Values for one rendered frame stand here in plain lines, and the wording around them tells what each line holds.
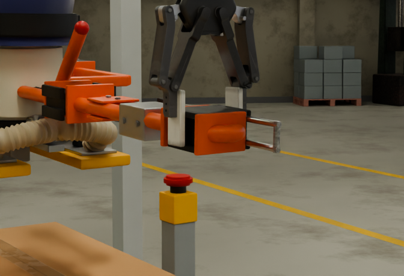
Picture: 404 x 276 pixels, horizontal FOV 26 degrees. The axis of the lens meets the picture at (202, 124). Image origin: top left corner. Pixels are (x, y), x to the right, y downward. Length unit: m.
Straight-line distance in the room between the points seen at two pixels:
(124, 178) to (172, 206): 2.55
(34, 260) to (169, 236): 0.48
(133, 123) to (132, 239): 3.51
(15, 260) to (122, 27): 2.93
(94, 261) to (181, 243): 0.45
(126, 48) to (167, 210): 2.53
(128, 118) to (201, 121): 0.18
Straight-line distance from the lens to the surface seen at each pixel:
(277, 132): 1.05
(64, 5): 1.56
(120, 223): 4.67
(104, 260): 1.70
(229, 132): 1.06
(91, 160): 1.52
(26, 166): 1.47
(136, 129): 1.19
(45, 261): 1.71
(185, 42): 1.08
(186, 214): 2.08
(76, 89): 1.35
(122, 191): 4.62
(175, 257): 2.10
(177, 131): 1.08
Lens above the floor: 1.38
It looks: 6 degrees down
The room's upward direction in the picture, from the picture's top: straight up
